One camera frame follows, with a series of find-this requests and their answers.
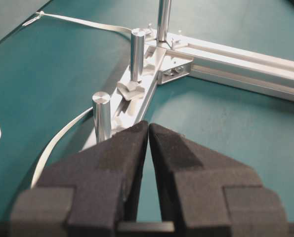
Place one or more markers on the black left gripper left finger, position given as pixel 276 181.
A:
pixel 86 194

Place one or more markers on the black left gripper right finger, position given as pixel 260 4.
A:
pixel 208 194

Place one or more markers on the near silver metal post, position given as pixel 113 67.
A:
pixel 102 115

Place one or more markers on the silver metal post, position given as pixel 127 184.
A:
pixel 163 20
pixel 102 115
pixel 137 54

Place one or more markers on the silver corner bracket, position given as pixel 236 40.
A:
pixel 174 70

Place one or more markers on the aluminium extrusion frame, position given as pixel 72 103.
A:
pixel 212 62

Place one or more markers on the middle silver metal post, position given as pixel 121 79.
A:
pixel 137 54

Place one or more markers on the far silver metal post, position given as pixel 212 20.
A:
pixel 163 20

